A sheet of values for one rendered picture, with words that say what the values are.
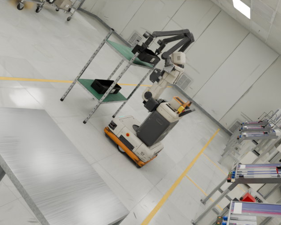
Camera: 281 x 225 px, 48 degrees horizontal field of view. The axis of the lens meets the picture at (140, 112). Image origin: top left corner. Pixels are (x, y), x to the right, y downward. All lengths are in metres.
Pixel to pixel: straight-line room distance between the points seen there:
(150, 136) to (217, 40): 7.71
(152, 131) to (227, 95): 7.40
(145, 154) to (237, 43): 7.81
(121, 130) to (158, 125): 0.47
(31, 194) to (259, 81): 10.11
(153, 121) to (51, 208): 2.66
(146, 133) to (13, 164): 2.65
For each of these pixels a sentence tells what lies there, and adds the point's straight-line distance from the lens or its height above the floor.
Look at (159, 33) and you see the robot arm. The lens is 3.75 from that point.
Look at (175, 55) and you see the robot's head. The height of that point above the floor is 1.31.
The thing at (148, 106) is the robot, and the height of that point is 0.65.
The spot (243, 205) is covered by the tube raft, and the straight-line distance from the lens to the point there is 2.89.
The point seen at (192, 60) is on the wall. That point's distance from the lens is 11.13.
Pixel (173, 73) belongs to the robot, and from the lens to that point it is 3.78.
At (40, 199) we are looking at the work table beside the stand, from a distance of 1.20.
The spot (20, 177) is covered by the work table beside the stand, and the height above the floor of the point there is 0.80.
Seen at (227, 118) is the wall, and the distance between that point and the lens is 10.99.
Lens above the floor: 1.54
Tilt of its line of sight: 15 degrees down
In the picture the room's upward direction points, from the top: 40 degrees clockwise
